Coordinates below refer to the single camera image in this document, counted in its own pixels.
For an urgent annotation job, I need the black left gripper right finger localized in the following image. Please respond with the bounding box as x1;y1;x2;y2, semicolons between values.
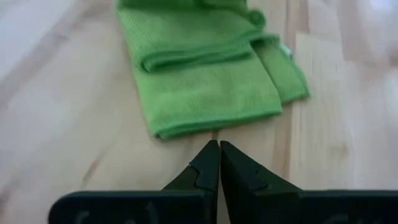
220;140;302;224

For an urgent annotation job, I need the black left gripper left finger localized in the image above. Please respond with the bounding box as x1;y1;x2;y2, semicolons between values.
162;139;221;224

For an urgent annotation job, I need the green microfiber towel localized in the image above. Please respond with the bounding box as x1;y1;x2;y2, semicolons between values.
114;0;311;141

